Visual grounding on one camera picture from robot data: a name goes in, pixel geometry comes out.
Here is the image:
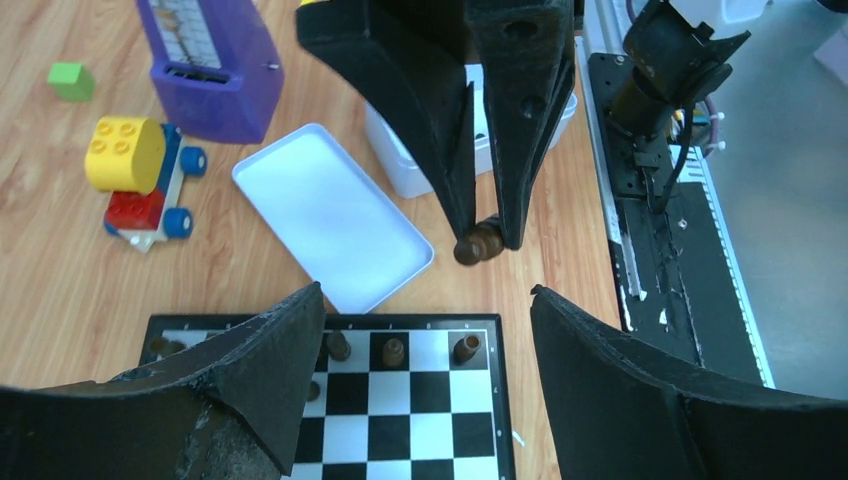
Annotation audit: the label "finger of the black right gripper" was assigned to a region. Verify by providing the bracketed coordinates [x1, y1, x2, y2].
[295, 1, 476, 238]
[466, 1, 576, 250]

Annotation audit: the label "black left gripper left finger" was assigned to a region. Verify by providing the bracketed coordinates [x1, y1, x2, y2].
[1, 283, 326, 479]

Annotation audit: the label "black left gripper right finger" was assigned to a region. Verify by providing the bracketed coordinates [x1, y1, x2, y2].
[530, 285, 847, 479]

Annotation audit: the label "brown chess piece crossed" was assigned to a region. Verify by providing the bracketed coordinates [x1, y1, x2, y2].
[324, 330, 352, 362]

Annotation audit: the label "black white chess board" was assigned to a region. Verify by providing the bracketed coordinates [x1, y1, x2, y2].
[137, 313, 518, 480]

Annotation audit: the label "brown chess piece long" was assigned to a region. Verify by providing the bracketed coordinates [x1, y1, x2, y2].
[381, 337, 406, 369]

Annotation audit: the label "white tin box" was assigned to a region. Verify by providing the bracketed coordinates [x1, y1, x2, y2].
[362, 62, 579, 200]

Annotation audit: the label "purple toy stand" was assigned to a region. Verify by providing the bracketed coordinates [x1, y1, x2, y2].
[136, 0, 284, 145]

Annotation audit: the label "toy car blue wheels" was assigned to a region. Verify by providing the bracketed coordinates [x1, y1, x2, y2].
[84, 115, 209, 253]

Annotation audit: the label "small green cube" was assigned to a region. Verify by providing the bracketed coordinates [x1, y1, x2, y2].
[47, 62, 96, 102]

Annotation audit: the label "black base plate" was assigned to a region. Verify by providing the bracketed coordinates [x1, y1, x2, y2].
[583, 53, 774, 387]

